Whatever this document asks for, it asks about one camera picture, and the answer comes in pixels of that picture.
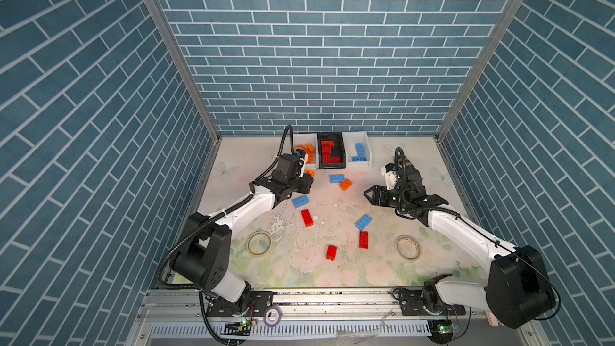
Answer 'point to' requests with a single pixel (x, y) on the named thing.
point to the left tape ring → (259, 243)
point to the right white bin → (350, 139)
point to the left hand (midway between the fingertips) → (315, 179)
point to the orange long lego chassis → (309, 149)
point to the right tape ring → (407, 247)
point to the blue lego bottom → (359, 158)
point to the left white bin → (303, 138)
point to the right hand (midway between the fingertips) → (372, 194)
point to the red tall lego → (307, 218)
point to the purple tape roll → (279, 312)
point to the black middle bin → (336, 151)
